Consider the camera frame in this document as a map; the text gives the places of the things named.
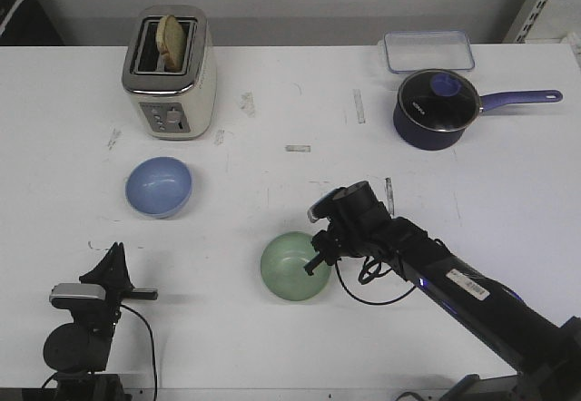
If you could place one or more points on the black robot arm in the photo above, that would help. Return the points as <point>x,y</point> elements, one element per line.
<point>78,351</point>
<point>545,357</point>

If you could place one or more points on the clear plastic food container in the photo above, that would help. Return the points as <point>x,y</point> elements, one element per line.
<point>410,51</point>

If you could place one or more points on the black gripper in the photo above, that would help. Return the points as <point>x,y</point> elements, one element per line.
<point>331,245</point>
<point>108,287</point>

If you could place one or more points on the white metal shelf rack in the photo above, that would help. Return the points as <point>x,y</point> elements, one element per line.
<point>544,22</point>

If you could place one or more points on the blue bowl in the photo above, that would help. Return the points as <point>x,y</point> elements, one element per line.
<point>159,187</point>

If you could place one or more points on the slice of toast bread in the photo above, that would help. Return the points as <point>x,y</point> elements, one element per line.
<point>171,42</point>

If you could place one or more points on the dark blue saucepan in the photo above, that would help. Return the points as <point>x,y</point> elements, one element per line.
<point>428,140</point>

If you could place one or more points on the green bowl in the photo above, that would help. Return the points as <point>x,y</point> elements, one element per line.
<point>282,267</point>

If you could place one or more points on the cream and chrome toaster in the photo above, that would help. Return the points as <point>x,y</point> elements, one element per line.
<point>172,106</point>

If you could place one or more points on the glass pot lid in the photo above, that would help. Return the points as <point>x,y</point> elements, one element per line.
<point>439,100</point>

